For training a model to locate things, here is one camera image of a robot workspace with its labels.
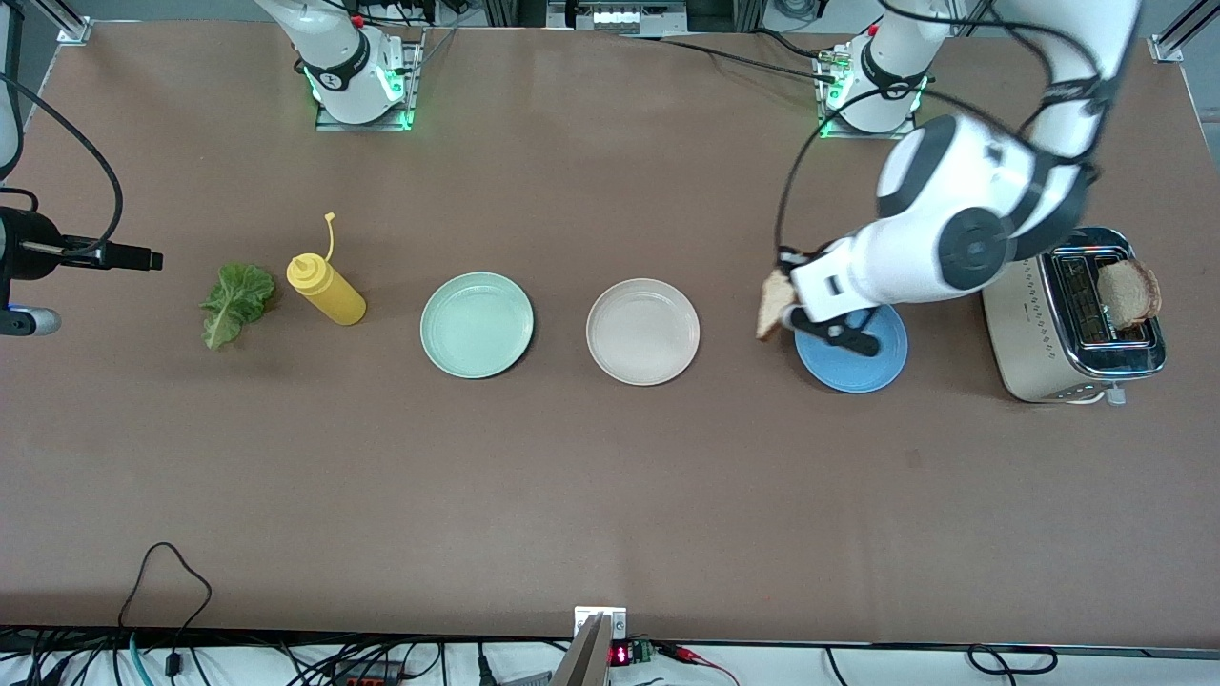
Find brown bread slice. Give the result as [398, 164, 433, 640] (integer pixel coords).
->
[1096, 257, 1163, 332]
[757, 270, 798, 342]

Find green lettuce leaf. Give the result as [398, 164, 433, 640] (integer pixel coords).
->
[200, 264, 277, 351]

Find yellow squeeze bottle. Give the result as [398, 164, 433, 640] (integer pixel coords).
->
[286, 212, 368, 327]

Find blue plate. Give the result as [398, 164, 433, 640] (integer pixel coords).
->
[796, 303, 909, 393]

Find beige plate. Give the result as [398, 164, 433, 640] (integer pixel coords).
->
[586, 278, 701, 386]

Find green plate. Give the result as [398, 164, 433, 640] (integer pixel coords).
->
[420, 272, 535, 379]

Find beige toaster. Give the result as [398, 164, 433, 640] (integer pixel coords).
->
[982, 226, 1168, 405]

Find grey control box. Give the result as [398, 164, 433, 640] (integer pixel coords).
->
[546, 0, 689, 37]

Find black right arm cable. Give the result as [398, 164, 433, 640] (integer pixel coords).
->
[0, 0, 125, 258]

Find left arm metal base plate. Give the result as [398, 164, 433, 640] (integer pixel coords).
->
[816, 43, 921, 141]

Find long black cable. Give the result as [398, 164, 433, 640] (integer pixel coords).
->
[620, 33, 840, 85]

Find short black cable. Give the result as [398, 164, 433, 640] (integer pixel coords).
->
[753, 29, 835, 60]

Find aluminum frame profile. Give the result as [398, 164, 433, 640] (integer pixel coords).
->
[36, 0, 87, 34]
[1158, 0, 1220, 53]

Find thin black looped cable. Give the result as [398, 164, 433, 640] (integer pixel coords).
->
[116, 543, 213, 679]

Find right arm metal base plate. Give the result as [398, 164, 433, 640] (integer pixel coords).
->
[315, 27, 422, 132]

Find red clip wires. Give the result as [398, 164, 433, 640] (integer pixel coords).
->
[658, 643, 740, 685]

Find coiled black cable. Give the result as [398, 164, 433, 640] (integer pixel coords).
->
[967, 645, 1059, 676]

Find aluminum camera post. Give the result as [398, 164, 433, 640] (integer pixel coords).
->
[551, 615, 611, 686]

